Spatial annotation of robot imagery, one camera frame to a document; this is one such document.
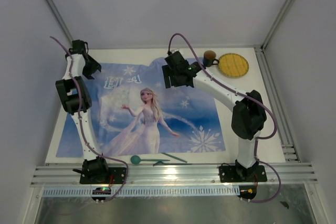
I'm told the yellow woven round plate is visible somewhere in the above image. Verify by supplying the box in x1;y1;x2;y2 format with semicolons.
217;53;249;78

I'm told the blue pink Elsa cloth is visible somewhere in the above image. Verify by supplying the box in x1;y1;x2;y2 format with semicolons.
56;56;227;158

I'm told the teal plastic spoon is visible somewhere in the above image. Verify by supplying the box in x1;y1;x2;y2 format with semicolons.
130;155;169;165

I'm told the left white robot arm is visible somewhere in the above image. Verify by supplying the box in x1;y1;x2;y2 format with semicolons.
55;40;110;183

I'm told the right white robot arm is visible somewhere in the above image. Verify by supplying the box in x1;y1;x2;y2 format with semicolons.
162;51;267;182

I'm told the brown paper cup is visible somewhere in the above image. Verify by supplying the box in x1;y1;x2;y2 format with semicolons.
203;50;219;68

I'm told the teal plastic knife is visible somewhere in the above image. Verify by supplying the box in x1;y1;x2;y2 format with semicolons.
161;153;188;164

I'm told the dark teal plastic fork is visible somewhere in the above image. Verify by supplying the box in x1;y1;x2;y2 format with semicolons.
153;161;191;167

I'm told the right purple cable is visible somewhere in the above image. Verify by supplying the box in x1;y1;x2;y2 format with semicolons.
167;33;282;204

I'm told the purple cable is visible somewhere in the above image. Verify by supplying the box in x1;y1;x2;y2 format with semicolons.
167;33;282;204
49;36;129;204

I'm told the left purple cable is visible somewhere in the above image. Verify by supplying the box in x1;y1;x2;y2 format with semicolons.
49;36;129;204

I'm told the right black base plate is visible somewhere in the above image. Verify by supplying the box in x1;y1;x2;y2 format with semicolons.
218;165;268;183

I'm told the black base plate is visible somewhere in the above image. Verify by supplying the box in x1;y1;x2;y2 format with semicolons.
218;165;268;183
79;167;126;185

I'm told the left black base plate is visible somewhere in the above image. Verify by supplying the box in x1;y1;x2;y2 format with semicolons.
79;167;126;185

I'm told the white slotted cable duct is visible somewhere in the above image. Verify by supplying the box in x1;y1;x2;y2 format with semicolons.
41;185;240;197

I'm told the aluminium front rail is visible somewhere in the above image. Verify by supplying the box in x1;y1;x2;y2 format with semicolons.
30;163;318;187

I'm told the right aluminium side rail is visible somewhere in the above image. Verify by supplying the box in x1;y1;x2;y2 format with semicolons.
254;47;301;163

